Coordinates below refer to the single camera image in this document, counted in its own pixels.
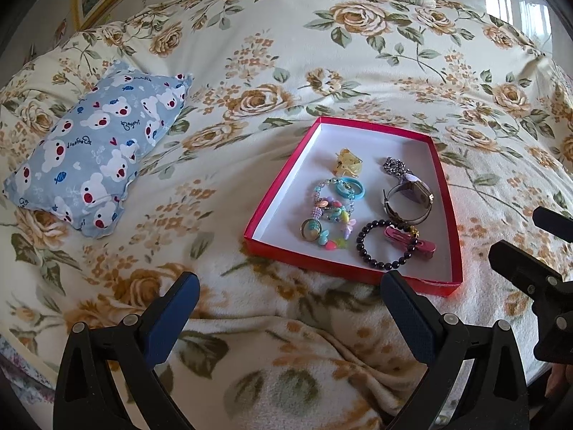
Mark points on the person's right hand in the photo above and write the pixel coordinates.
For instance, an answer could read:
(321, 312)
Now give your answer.
(559, 378)

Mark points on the yellow hair claw clip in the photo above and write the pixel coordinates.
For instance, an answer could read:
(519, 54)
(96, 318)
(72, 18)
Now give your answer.
(348, 163)

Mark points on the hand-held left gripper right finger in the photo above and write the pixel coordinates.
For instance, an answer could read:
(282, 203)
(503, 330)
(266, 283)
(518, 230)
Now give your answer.
(407, 313)

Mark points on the red shallow cardboard box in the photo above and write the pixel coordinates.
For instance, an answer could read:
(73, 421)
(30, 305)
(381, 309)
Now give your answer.
(313, 215)

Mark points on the silver band wristwatch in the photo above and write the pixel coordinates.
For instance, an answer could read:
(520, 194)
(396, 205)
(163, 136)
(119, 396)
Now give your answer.
(403, 215)

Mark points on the cream floral blanket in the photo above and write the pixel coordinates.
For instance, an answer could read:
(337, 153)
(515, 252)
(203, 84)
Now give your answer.
(268, 62)

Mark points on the pink hair clip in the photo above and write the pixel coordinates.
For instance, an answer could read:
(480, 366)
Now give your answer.
(412, 244)

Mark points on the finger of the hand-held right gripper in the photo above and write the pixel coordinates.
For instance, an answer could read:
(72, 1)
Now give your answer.
(555, 219)
(519, 262)

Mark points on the blue bear print pillow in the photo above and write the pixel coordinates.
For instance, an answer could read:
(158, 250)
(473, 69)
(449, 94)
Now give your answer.
(98, 143)

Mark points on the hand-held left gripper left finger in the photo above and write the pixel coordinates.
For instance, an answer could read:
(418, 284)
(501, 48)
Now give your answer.
(179, 304)

